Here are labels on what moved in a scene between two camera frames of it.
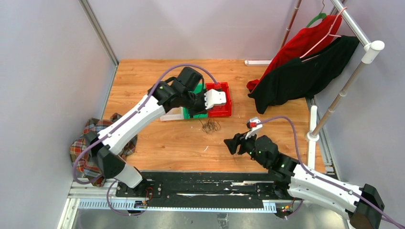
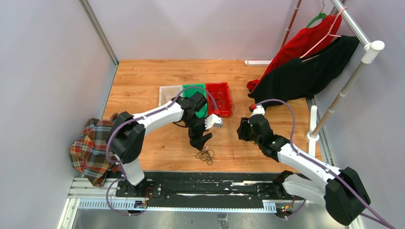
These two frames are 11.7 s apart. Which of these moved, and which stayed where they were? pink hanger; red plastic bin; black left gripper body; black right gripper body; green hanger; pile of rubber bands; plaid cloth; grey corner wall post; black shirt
Moved: pile of rubber bands; black left gripper body; black right gripper body
Stayed: plaid cloth; pink hanger; red plastic bin; grey corner wall post; black shirt; green hanger
